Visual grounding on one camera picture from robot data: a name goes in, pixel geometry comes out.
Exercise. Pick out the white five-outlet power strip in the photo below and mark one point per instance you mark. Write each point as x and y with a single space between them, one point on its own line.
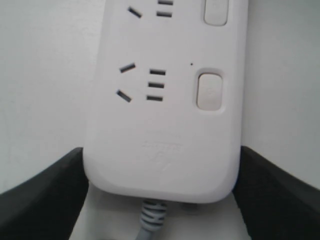
165 114

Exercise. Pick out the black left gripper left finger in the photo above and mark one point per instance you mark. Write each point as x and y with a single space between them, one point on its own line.
46 206

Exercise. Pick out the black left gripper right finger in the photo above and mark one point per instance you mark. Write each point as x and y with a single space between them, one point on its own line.
274 204

